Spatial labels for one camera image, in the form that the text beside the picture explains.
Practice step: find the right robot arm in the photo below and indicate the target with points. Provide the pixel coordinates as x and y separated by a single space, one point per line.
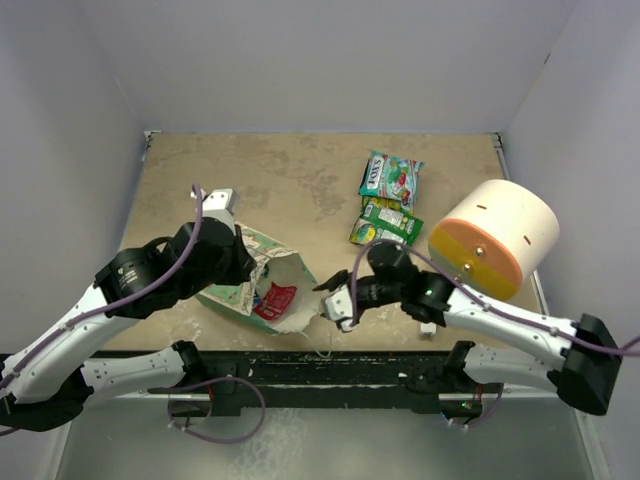
578 360

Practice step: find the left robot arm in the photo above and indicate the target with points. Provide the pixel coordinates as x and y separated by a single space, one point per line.
51 381

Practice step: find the red snack packet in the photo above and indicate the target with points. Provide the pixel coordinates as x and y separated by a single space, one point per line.
275 302

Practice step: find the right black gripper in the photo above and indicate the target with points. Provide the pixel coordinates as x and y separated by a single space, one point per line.
335 282

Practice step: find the green patterned paper bag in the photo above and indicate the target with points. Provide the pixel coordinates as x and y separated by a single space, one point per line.
275 262

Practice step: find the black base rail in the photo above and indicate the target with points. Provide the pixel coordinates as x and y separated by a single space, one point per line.
421 382

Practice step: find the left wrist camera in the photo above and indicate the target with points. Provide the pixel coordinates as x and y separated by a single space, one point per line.
219 204

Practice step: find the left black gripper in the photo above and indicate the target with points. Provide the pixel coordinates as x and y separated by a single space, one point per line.
244 262

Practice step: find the green yellow Fox's candy bag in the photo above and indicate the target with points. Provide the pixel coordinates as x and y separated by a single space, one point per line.
387 203

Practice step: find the large cream cylinder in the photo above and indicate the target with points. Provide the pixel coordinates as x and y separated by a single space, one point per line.
495 238

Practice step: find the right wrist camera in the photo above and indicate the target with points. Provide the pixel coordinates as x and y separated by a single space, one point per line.
337 307

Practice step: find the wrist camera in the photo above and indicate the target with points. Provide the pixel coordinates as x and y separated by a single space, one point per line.
337 307
219 204

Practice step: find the teal pink snack packet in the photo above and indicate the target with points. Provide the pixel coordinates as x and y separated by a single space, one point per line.
390 177

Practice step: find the small white plastic clip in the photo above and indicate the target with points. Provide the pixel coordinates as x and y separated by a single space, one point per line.
427 330

